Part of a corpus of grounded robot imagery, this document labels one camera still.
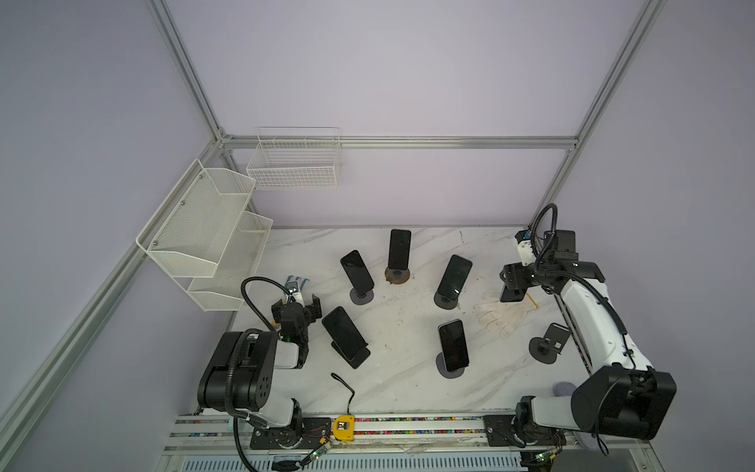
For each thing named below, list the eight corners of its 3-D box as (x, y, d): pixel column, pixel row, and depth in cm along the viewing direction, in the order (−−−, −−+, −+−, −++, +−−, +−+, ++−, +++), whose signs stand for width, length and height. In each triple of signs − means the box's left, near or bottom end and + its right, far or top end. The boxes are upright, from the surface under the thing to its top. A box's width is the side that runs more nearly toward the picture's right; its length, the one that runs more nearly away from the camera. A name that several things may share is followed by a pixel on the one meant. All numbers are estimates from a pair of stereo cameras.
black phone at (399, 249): (388, 279, 106) (388, 248, 93) (388, 261, 112) (388, 229, 98) (409, 279, 106) (412, 247, 93) (408, 261, 112) (411, 229, 98)
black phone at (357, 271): (360, 304, 100) (356, 276, 87) (344, 287, 104) (338, 259, 92) (375, 293, 103) (373, 265, 90) (359, 277, 107) (355, 248, 94)
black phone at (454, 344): (444, 379, 84) (454, 358, 72) (431, 349, 90) (438, 325, 77) (464, 371, 86) (478, 349, 73) (450, 342, 92) (460, 317, 79)
